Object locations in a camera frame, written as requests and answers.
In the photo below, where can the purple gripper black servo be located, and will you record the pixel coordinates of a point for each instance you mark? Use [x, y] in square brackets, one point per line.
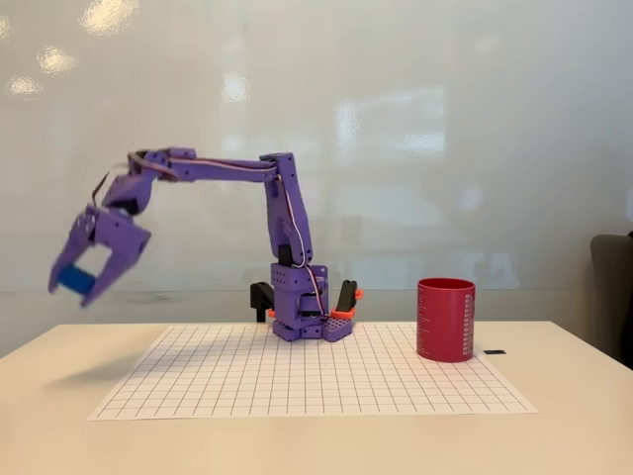
[120, 236]

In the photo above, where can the blue toy brick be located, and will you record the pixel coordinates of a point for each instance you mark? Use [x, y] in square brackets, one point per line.
[76, 280]

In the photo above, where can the purple robot arm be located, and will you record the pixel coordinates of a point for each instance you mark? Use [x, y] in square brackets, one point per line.
[287, 208]

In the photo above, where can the red cylindrical cup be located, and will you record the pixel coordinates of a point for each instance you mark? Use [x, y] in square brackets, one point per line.
[445, 321]

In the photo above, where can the black clamp with orange pad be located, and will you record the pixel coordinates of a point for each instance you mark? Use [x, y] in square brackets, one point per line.
[260, 297]

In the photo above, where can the white grid paper sheet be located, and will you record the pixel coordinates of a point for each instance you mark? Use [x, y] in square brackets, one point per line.
[316, 381]

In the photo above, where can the black clamp with orange knob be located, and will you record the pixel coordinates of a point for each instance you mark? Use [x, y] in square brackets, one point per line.
[348, 297]

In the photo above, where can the small flat black piece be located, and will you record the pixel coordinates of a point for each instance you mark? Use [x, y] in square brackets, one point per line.
[495, 352]

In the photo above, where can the dark grey chair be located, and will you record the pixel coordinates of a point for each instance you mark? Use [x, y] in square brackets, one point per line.
[613, 297]

